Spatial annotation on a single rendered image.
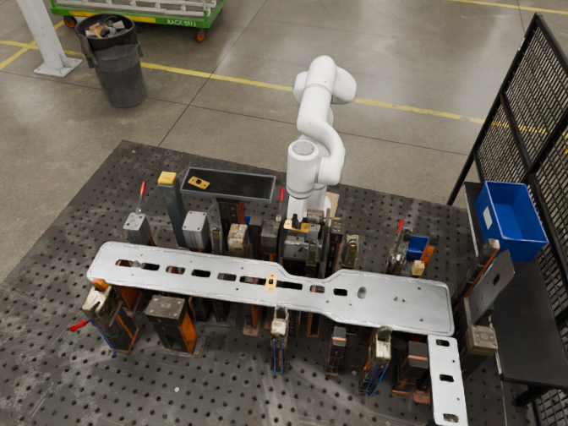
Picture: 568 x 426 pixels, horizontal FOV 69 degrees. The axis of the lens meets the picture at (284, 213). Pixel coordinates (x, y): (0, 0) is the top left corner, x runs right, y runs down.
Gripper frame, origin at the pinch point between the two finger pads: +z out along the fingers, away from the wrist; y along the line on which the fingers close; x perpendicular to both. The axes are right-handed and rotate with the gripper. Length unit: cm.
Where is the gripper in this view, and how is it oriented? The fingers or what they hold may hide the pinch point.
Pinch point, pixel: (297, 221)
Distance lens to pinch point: 135.8
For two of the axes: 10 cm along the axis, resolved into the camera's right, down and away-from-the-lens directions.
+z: -0.3, 6.4, 7.6
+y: -2.5, 7.4, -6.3
